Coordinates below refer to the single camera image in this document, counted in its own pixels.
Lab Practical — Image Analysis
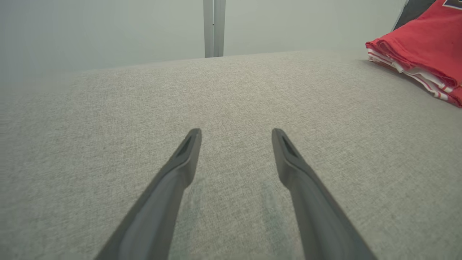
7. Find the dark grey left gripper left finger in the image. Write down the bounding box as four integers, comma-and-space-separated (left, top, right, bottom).
95, 129, 202, 260

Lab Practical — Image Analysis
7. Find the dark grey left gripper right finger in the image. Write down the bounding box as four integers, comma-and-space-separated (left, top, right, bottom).
273, 129, 378, 260

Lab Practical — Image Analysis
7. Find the red shirt with white sleeves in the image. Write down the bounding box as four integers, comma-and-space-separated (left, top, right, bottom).
365, 0, 462, 89

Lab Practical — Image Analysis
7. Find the dark grey fabric object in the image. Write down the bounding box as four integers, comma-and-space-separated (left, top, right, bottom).
394, 0, 438, 31

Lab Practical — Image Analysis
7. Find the grey partition post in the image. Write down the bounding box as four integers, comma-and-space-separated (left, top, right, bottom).
214, 0, 226, 57
203, 0, 214, 58

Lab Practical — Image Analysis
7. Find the slanted grey post with foot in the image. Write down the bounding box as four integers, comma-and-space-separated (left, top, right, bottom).
392, 0, 410, 31

